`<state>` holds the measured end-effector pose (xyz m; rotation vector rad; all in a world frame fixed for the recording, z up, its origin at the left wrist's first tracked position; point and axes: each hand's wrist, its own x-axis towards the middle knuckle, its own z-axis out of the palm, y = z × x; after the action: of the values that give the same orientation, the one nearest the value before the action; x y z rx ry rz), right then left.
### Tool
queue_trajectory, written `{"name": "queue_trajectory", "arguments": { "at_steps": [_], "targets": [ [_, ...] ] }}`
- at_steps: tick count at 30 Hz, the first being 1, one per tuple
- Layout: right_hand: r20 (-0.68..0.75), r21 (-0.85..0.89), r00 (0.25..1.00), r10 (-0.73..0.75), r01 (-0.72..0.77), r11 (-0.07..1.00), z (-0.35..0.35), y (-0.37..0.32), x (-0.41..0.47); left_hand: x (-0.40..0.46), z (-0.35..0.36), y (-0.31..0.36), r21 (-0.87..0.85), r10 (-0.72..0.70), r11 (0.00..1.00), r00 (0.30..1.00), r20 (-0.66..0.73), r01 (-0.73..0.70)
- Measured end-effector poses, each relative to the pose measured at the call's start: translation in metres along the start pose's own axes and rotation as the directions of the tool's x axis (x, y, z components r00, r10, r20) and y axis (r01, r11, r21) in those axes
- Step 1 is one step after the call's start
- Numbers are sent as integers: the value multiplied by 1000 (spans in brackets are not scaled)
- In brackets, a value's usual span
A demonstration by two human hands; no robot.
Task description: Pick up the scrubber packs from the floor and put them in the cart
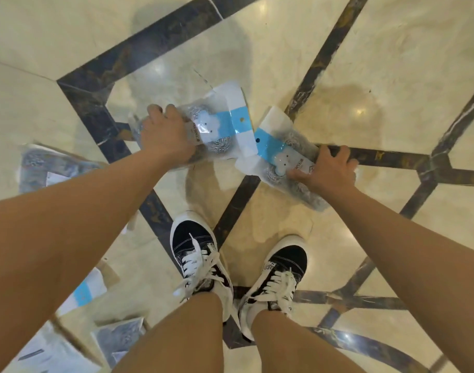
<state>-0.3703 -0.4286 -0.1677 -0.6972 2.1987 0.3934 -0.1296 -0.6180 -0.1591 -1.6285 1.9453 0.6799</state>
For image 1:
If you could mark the person's right hand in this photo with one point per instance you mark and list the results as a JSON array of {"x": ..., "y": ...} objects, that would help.
[{"x": 332, "y": 174}]

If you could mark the person's left fingers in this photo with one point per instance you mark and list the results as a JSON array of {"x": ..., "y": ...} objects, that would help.
[{"x": 171, "y": 111}]

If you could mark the person's left hand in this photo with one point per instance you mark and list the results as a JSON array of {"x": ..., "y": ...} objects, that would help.
[{"x": 165, "y": 133}]

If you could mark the brown cardboard box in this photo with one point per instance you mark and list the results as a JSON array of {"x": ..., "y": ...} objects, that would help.
[{"x": 109, "y": 273}]

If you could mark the person's right leg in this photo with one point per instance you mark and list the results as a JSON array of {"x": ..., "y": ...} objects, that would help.
[{"x": 295, "y": 345}]

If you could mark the person's left leg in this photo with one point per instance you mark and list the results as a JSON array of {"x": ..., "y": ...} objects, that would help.
[{"x": 182, "y": 337}]

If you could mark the person's right thumb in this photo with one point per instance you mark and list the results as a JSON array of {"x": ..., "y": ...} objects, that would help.
[{"x": 300, "y": 174}]

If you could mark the black white right sneaker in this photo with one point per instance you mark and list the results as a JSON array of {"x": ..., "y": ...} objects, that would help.
[{"x": 278, "y": 275}]

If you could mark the person's right forearm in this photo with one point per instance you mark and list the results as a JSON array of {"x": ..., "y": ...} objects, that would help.
[{"x": 408, "y": 252}]

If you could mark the person's left forearm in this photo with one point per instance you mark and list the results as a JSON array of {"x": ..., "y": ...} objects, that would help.
[{"x": 77, "y": 213}]

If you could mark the black white sneaker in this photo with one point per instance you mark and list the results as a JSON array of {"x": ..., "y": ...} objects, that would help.
[
  {"x": 278, "y": 275},
  {"x": 200, "y": 252}
]

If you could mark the person's leg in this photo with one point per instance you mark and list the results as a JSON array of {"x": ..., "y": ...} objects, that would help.
[
  {"x": 295, "y": 345},
  {"x": 182, "y": 337}
]

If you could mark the black white left sneaker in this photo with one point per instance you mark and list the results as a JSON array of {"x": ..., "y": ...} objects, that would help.
[{"x": 200, "y": 252}]

